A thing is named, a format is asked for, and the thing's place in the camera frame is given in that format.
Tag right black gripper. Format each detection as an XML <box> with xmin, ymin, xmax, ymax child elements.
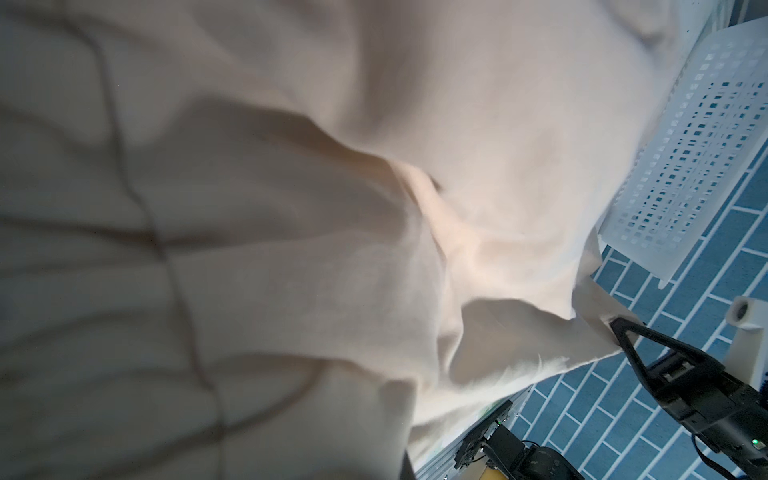
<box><xmin>609</xmin><ymin>317</ymin><xmax>767</xmax><ymax>479</ymax></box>

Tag beige shorts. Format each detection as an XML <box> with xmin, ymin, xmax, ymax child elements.
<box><xmin>1</xmin><ymin>1</ymin><xmax>680</xmax><ymax>479</ymax></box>

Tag white plastic laundry basket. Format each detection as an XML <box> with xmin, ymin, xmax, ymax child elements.
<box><xmin>599</xmin><ymin>18</ymin><xmax>767</xmax><ymax>287</ymax></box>

